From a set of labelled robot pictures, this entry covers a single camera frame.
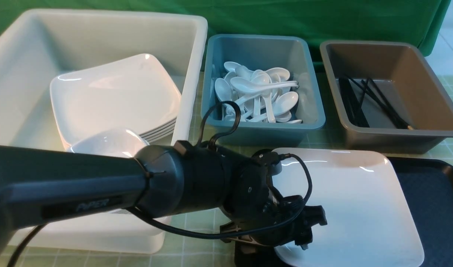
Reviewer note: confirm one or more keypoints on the large white plastic tub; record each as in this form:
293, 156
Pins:
42, 44

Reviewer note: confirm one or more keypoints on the green backdrop cloth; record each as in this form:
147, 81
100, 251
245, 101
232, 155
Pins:
416, 22

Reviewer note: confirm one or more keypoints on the top stacked white bowl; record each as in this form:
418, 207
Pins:
118, 142

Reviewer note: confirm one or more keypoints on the large white square rice plate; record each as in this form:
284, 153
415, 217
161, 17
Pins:
369, 221

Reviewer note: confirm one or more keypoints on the white spoon in bin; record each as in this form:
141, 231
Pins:
223, 93
285, 103

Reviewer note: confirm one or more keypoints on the black plastic serving tray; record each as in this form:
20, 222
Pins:
428, 188

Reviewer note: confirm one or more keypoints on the blue plastic spoon bin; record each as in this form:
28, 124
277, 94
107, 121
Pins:
265, 52

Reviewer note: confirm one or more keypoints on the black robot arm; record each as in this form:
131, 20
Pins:
200, 191

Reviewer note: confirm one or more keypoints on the white spoon right in bin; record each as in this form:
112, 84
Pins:
285, 103

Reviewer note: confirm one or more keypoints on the lower stacked white plates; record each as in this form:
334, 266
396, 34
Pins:
151, 135

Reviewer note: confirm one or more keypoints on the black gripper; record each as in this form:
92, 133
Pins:
278, 221

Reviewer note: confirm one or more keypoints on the black chopstick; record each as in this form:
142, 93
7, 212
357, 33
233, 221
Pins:
387, 102
374, 100

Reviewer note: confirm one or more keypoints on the top stacked white square plate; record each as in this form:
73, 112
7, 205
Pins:
135, 93

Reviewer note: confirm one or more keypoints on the brown plastic chopstick bin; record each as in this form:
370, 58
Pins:
387, 96

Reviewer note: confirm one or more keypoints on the white spoon left in bin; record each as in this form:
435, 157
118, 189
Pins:
223, 93

